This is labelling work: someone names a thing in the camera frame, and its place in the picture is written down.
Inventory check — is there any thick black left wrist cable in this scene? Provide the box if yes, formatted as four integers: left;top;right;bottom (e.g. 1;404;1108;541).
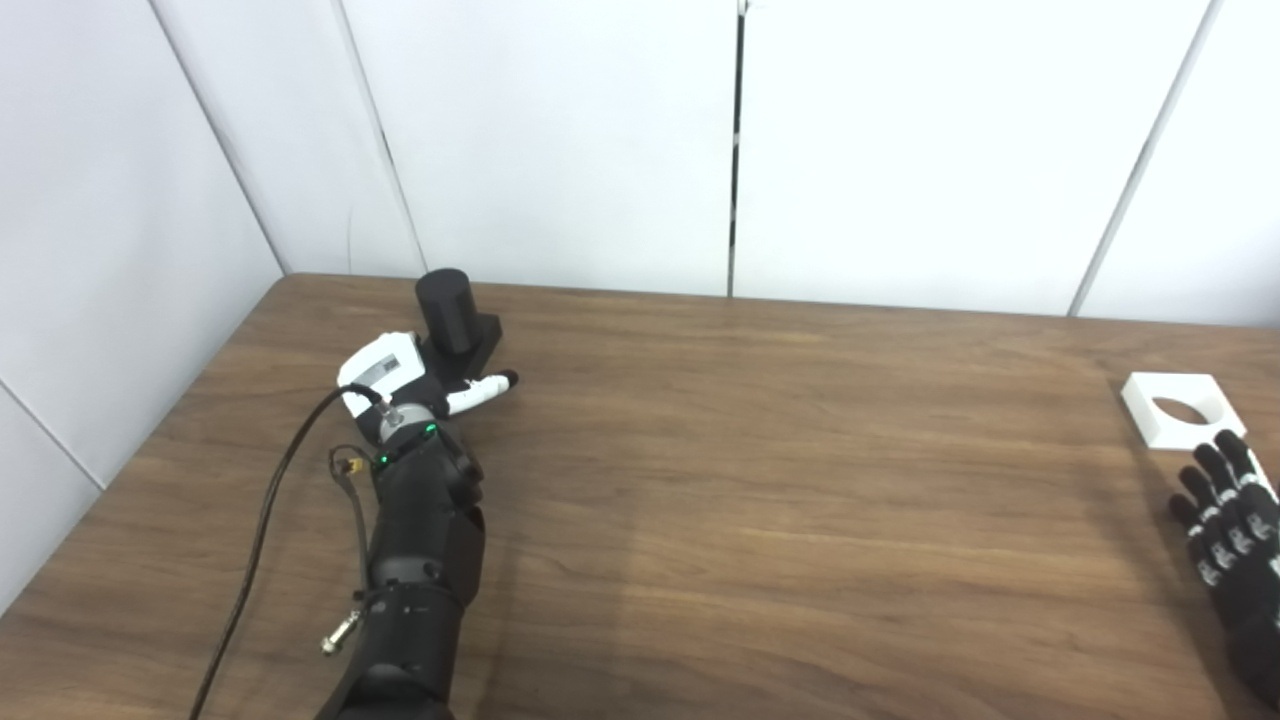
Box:
188;385;401;720

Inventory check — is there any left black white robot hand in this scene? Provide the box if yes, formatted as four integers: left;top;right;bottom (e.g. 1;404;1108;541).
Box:
337;331;520;446

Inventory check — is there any black peg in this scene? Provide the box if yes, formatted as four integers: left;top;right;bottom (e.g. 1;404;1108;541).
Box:
415;268;503;386

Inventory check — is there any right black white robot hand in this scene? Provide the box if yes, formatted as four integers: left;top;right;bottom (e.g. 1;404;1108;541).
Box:
1169;430;1280;706

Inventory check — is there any white square piece with hole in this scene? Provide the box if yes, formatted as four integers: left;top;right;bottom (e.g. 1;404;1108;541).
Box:
1120;372;1248;451

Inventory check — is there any thin cable with yellow connector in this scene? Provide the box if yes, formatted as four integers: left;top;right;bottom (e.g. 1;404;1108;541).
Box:
322;445;376;656

